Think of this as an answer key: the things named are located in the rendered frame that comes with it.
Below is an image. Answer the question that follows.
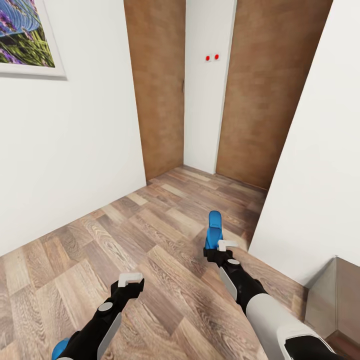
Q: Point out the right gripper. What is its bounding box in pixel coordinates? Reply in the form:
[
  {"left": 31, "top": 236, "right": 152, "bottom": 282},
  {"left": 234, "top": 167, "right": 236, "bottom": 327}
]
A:
[{"left": 203, "top": 247, "right": 233, "bottom": 265}]

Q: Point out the sandal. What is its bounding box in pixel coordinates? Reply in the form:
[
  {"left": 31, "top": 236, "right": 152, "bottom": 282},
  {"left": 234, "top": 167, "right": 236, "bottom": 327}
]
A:
[
  {"left": 52, "top": 339, "right": 69, "bottom": 360},
  {"left": 205, "top": 210, "right": 223, "bottom": 249}
]

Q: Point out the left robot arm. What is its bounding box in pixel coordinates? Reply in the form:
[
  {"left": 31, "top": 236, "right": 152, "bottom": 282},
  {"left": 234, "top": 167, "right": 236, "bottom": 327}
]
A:
[{"left": 57, "top": 272, "right": 145, "bottom": 360}]

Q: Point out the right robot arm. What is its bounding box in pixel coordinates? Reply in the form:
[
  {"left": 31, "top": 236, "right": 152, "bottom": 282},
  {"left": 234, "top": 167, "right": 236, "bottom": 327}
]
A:
[{"left": 203, "top": 240, "right": 349, "bottom": 360}]

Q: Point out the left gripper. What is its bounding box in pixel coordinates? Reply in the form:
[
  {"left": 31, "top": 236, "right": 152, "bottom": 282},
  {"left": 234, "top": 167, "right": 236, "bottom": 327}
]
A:
[{"left": 110, "top": 278, "right": 145, "bottom": 304}]

